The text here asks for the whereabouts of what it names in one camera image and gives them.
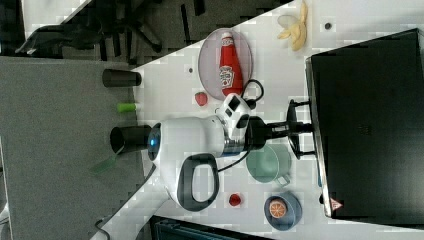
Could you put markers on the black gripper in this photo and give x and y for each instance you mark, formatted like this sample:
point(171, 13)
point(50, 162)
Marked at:
point(258, 132)

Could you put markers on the black toaster oven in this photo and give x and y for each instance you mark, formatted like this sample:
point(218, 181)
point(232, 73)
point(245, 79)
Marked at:
point(367, 111)

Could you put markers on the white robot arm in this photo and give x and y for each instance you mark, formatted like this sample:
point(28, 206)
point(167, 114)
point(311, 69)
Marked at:
point(178, 146)

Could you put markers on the green mug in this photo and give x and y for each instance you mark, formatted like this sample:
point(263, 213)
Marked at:
point(270, 163)

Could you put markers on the blue bowl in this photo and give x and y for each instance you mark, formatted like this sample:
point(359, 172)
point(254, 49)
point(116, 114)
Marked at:
point(293, 215)

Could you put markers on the orange slice toy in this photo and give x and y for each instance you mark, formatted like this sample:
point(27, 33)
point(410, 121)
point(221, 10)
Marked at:
point(277, 208)

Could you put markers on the red ketchup bottle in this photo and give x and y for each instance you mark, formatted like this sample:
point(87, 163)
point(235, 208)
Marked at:
point(230, 73)

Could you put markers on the small red fruit toy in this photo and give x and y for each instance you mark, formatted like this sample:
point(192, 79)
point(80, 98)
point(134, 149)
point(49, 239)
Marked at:
point(234, 199)

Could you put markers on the red strawberry toy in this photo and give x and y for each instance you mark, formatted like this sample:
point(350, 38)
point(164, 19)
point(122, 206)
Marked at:
point(201, 98)

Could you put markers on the peeled banana toy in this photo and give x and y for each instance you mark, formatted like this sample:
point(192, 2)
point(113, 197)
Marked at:
point(294, 28)

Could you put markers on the pink round plate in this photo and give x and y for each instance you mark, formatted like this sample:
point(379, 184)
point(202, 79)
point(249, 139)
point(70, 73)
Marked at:
point(209, 60)

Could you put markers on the dark blue crate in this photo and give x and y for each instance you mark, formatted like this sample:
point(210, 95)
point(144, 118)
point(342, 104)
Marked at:
point(170, 229)

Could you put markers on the green marker pen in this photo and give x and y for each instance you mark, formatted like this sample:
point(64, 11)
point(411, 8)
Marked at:
point(126, 107)

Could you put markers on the black office chair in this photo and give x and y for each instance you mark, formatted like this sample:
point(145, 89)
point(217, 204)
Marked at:
point(93, 24)

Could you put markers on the black cylinder post lower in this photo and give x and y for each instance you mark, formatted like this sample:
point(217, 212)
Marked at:
point(129, 139)

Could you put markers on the black cylinder post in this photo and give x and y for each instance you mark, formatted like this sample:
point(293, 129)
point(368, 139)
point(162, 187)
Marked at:
point(129, 139)
point(120, 78)

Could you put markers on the black cylinder post upper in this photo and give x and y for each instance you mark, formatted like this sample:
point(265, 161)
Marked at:
point(120, 78)

